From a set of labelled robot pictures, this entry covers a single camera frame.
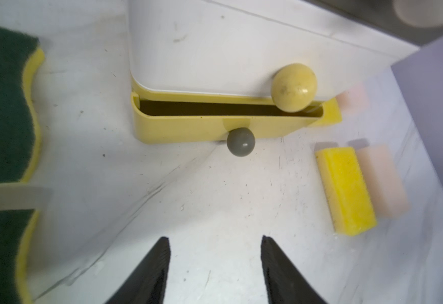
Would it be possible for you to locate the olive three-drawer cabinet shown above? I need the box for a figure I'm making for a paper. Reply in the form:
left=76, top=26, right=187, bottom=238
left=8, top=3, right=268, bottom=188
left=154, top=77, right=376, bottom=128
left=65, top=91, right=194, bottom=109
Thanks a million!
left=128, top=0, right=443, bottom=105

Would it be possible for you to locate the green yellow sponge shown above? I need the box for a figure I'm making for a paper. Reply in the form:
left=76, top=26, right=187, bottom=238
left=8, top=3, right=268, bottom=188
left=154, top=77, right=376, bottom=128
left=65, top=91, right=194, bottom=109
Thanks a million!
left=0, top=209, right=39, bottom=303

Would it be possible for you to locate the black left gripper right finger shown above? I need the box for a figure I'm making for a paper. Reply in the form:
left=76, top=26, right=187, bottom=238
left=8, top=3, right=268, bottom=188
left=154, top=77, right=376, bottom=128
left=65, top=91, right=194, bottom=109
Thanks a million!
left=261, top=236, right=326, bottom=304

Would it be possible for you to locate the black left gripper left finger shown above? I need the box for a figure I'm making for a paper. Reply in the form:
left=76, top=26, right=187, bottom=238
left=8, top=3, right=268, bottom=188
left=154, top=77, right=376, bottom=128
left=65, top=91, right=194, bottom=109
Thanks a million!
left=107, top=237, right=171, bottom=304

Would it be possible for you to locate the pink sponge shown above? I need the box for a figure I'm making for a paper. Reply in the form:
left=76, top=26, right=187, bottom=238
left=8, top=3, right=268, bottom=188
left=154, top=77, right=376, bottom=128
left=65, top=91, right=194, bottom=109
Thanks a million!
left=356, top=145, right=411, bottom=219
left=336, top=83, right=370, bottom=115

